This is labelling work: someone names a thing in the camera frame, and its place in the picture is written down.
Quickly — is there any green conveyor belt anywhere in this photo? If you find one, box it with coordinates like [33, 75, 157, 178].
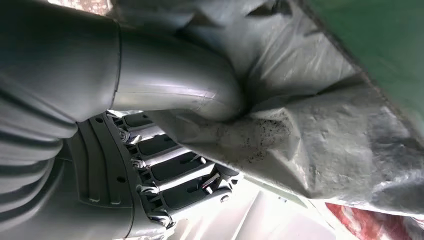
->
[303, 0, 424, 133]

